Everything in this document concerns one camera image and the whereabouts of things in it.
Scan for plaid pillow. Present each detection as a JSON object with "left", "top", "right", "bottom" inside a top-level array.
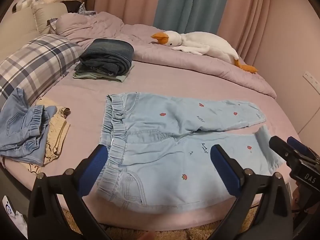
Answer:
[{"left": 0, "top": 34, "right": 84, "bottom": 105}]

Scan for pink curtain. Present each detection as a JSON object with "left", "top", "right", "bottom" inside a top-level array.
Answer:
[{"left": 95, "top": 0, "right": 273, "bottom": 63}]

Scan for crumpled light blue jeans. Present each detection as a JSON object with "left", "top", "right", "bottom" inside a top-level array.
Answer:
[{"left": 0, "top": 88, "right": 57, "bottom": 167}]

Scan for beige padded headboard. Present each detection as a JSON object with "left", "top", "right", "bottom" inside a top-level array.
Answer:
[{"left": 0, "top": 5, "right": 40, "bottom": 58}]

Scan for beige pants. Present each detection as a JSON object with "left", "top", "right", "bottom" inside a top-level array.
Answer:
[{"left": 37, "top": 97, "right": 71, "bottom": 161}]

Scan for light blue strawberry pants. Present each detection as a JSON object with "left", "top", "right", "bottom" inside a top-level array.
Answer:
[{"left": 96, "top": 92, "right": 285, "bottom": 214}]

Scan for beige fluffy carpet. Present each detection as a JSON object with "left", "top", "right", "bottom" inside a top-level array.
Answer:
[{"left": 62, "top": 202, "right": 260, "bottom": 240}]

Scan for lilac quilt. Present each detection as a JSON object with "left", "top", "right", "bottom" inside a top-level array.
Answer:
[{"left": 55, "top": 11, "right": 277, "bottom": 99}]

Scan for pink bed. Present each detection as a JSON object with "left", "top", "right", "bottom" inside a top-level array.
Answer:
[{"left": 0, "top": 11, "right": 303, "bottom": 230}]

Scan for small plaid cloth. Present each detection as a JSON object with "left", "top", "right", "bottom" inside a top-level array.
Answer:
[{"left": 77, "top": 2, "right": 97, "bottom": 16}]

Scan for folded pale green cloth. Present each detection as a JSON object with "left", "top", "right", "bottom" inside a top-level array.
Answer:
[{"left": 73, "top": 64, "right": 135, "bottom": 83}]

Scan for beige pillow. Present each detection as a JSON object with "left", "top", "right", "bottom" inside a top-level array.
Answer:
[{"left": 31, "top": 2, "right": 69, "bottom": 34}]

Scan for white power strip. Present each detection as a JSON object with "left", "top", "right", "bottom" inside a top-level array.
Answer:
[{"left": 303, "top": 71, "right": 320, "bottom": 92}]

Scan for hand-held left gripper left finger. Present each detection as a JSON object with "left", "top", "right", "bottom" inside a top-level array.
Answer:
[{"left": 27, "top": 144, "right": 112, "bottom": 240}]

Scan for white round-marked device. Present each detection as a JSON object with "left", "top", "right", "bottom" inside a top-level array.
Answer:
[{"left": 2, "top": 195, "right": 16, "bottom": 216}]

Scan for white plush goose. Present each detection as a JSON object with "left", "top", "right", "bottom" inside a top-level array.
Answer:
[{"left": 151, "top": 31, "right": 258, "bottom": 74}]

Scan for folded dark blue jeans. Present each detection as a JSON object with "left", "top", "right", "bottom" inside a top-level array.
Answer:
[{"left": 79, "top": 38, "right": 135, "bottom": 76}]

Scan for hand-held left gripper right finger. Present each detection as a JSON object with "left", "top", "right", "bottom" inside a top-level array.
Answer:
[{"left": 209, "top": 144, "right": 293, "bottom": 240}]

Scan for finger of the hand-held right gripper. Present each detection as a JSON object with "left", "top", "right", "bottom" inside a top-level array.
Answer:
[
  {"left": 287, "top": 136, "right": 320, "bottom": 161},
  {"left": 269, "top": 135, "right": 299, "bottom": 164}
]

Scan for blue curtain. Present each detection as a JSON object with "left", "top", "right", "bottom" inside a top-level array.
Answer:
[{"left": 153, "top": 0, "right": 232, "bottom": 37}]

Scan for dark cloth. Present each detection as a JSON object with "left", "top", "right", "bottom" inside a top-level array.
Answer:
[{"left": 60, "top": 0, "right": 85, "bottom": 13}]

